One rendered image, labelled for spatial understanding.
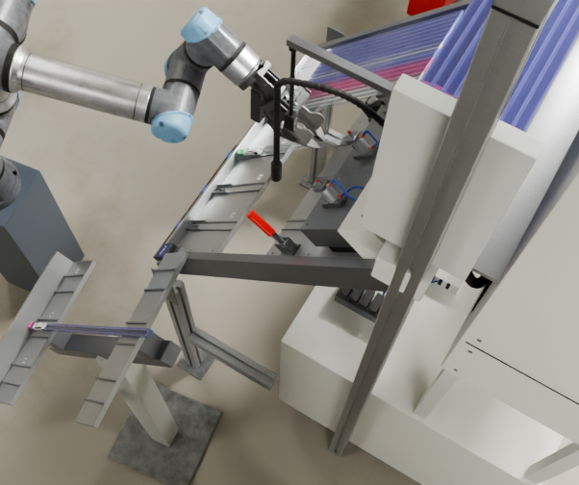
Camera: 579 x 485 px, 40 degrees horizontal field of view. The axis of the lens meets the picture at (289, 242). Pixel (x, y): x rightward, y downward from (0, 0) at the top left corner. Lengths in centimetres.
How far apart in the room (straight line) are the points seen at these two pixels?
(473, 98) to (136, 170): 212
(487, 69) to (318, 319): 123
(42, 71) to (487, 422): 119
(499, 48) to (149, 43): 245
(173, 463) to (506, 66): 189
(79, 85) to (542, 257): 97
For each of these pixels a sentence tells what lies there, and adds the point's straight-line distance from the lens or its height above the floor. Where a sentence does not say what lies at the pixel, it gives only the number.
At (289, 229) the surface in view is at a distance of 151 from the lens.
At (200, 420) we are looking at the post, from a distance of 243.
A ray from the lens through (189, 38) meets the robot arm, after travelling 159.
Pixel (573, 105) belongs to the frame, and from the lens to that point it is 128.
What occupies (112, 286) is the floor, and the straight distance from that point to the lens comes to 260.
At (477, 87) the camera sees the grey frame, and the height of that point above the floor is 180.
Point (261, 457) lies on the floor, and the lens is 241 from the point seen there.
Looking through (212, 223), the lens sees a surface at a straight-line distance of 177.
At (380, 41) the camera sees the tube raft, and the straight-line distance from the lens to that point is 186.
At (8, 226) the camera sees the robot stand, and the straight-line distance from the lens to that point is 215.
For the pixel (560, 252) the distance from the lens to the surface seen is 96.
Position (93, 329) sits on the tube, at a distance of 153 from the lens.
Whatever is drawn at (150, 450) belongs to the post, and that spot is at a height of 1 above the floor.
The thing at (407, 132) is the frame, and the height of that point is 165.
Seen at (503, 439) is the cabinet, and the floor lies 62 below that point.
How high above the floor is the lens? 237
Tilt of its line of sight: 65 degrees down
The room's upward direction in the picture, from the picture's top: 3 degrees clockwise
